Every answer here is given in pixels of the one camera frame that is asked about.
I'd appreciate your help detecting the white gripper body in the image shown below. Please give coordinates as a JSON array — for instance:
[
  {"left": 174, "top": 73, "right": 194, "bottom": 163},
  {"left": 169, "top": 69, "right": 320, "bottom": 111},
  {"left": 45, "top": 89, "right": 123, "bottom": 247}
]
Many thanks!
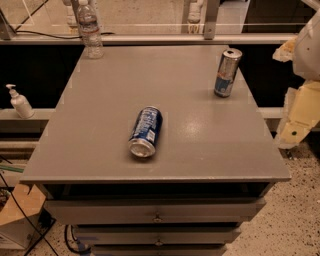
[{"left": 293, "top": 11, "right": 320, "bottom": 80}]

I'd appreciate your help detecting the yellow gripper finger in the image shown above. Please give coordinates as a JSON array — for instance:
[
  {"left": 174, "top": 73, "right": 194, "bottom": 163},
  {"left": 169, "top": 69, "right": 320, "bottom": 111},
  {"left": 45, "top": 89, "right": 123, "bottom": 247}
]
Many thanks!
[
  {"left": 272, "top": 37, "right": 297, "bottom": 62},
  {"left": 275, "top": 81, "right": 320, "bottom": 149}
]

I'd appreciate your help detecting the silver blue redbull can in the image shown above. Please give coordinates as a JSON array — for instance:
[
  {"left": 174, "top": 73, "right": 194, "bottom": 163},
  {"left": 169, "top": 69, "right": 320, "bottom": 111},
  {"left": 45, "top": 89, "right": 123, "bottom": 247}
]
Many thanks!
[{"left": 214, "top": 48, "right": 242, "bottom": 98}]

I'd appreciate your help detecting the blue pepsi can lying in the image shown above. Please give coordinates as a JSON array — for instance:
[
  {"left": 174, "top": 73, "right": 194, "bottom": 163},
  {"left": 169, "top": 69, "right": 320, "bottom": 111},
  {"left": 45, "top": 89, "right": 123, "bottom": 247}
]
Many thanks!
[{"left": 128, "top": 106, "right": 163, "bottom": 158}]

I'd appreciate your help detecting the clear plastic water bottle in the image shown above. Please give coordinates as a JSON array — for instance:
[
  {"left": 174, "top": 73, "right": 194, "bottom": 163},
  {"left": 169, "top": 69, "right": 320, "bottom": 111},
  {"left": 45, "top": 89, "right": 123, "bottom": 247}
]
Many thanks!
[{"left": 77, "top": 0, "right": 103, "bottom": 59}]

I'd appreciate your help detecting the white pump dispenser bottle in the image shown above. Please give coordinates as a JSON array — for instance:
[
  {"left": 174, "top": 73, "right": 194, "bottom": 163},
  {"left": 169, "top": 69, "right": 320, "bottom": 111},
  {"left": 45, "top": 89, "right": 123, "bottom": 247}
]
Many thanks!
[{"left": 6, "top": 84, "right": 34, "bottom": 119}]

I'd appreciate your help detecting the grey drawer cabinet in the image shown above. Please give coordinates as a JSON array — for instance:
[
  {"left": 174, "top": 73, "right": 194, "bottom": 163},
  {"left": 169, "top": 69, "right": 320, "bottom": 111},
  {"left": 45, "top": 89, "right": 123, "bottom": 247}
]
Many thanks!
[{"left": 22, "top": 46, "right": 290, "bottom": 256}]

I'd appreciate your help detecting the grey bottom drawer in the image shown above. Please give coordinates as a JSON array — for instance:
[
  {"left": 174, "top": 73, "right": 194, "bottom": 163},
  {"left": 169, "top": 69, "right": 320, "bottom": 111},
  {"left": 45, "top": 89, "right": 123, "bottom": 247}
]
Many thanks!
[{"left": 92, "top": 245, "right": 226, "bottom": 256}]

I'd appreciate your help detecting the grey drawer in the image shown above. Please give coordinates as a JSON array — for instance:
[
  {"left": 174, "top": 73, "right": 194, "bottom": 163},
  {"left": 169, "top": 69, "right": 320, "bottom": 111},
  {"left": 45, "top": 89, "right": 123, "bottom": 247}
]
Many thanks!
[
  {"left": 75, "top": 226, "right": 240, "bottom": 246},
  {"left": 92, "top": 245, "right": 226, "bottom": 256},
  {"left": 45, "top": 198, "right": 266, "bottom": 225}
]

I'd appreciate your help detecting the grey top drawer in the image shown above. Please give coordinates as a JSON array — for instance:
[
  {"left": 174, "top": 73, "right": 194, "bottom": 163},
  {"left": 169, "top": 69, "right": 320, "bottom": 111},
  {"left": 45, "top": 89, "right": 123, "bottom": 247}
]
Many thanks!
[{"left": 45, "top": 198, "right": 266, "bottom": 225}]

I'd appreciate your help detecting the grey middle drawer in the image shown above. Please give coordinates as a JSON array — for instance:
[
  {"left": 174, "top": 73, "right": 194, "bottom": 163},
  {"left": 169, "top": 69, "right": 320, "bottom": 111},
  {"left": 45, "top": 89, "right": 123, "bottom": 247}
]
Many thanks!
[{"left": 75, "top": 226, "right": 240, "bottom": 246}]

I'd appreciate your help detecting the cardboard box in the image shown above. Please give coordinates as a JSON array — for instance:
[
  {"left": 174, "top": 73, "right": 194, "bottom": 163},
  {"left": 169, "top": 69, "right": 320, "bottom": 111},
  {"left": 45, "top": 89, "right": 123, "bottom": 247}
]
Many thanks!
[{"left": 0, "top": 184, "right": 46, "bottom": 250}]

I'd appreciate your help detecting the grey metal post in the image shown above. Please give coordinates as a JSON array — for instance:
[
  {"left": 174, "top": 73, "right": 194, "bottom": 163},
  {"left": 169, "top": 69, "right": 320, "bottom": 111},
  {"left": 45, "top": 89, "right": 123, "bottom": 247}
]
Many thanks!
[{"left": 203, "top": 0, "right": 220, "bottom": 40}]

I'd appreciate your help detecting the black cable on floor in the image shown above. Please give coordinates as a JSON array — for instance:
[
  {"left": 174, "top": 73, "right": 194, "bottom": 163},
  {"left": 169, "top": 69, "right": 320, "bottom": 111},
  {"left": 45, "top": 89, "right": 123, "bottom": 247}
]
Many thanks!
[{"left": 0, "top": 173, "right": 91, "bottom": 256}]

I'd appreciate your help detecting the black cable on shelf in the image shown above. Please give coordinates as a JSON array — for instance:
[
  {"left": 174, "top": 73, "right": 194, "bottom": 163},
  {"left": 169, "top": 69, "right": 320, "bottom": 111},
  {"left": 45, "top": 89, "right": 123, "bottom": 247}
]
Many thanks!
[{"left": 14, "top": 30, "right": 116, "bottom": 40}]

